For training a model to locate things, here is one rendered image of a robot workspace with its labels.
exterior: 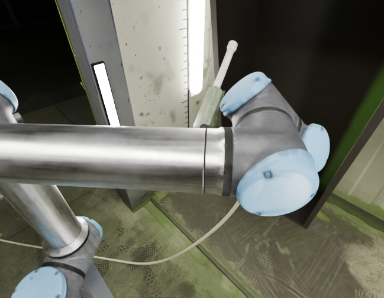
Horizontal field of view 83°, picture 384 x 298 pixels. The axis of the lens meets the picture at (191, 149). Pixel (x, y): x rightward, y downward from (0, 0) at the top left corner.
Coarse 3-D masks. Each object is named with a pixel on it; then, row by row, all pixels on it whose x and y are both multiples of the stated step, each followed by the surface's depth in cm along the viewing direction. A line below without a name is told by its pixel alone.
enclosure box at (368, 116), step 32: (224, 0) 79; (256, 0) 96; (288, 0) 89; (320, 0) 83; (352, 0) 77; (224, 32) 87; (256, 32) 106; (288, 32) 97; (320, 32) 90; (352, 32) 83; (256, 64) 118; (288, 64) 107; (320, 64) 98; (352, 64) 90; (288, 96) 118; (320, 96) 107; (352, 96) 98; (352, 128) 107; (352, 160) 79; (320, 192) 141
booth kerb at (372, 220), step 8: (328, 200) 191; (336, 200) 186; (344, 200) 181; (344, 208) 184; (352, 208) 179; (360, 208) 174; (360, 216) 177; (368, 216) 172; (376, 216) 168; (368, 224) 175; (376, 224) 170
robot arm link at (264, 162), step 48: (0, 144) 27; (48, 144) 27; (96, 144) 26; (144, 144) 26; (192, 144) 25; (240, 144) 25; (288, 144) 24; (192, 192) 28; (240, 192) 24; (288, 192) 24
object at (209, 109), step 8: (232, 40) 72; (232, 48) 72; (232, 56) 73; (224, 64) 71; (224, 72) 71; (216, 80) 70; (208, 88) 71; (216, 88) 68; (208, 96) 68; (216, 96) 68; (208, 104) 67; (216, 104) 68; (200, 112) 68; (208, 112) 67; (216, 112) 68; (200, 120) 66; (208, 120) 67
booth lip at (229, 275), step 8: (152, 200) 194; (160, 208) 188; (168, 216) 182; (176, 224) 177; (184, 232) 172; (192, 240) 166; (200, 248) 162; (208, 256) 158; (216, 264) 153; (224, 272) 149; (232, 280) 146; (240, 288) 142; (248, 296) 139
